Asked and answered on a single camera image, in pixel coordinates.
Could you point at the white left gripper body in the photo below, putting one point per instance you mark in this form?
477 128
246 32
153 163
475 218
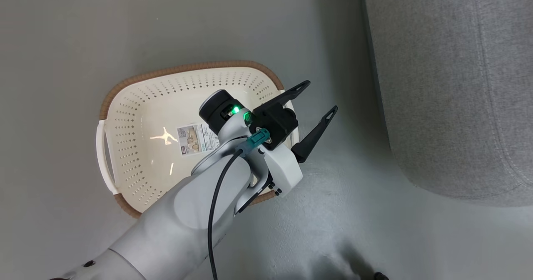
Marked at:
283 169

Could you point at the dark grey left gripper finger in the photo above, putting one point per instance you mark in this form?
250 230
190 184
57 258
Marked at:
314 136
291 92

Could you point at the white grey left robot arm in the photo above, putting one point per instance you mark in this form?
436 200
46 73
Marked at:
179 226

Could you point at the grey fabric sofa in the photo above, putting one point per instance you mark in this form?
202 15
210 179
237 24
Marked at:
449 84

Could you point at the paper label sticker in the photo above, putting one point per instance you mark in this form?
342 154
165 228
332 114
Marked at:
192 140

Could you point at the cream perforated laundry basket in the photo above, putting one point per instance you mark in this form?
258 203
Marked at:
137 117

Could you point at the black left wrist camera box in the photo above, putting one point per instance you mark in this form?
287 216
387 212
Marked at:
277 124

